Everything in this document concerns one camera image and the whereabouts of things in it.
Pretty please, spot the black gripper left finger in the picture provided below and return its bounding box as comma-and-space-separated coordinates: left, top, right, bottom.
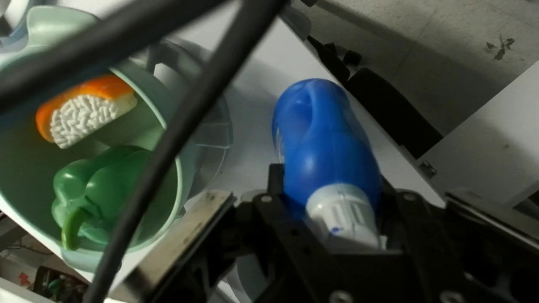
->
251, 163, 360, 303

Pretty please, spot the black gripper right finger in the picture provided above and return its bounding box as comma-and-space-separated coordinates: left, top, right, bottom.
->
379, 181, 473, 303

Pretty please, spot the blue detergent bottle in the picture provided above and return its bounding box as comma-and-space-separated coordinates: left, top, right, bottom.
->
273, 79, 384, 250

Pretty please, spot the white toy kitchen unit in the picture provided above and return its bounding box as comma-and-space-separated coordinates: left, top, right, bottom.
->
1, 0, 539, 303

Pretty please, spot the green toy bell pepper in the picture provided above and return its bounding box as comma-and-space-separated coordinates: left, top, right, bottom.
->
50, 144, 151, 250

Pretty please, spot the mint green bowl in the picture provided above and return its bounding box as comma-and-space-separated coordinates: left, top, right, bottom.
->
0, 5, 195, 272

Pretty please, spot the orange white toy sushi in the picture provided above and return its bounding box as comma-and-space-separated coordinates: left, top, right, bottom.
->
35, 74, 138, 149

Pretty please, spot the black cable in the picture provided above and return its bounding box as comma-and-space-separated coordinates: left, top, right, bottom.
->
0, 0, 289, 303

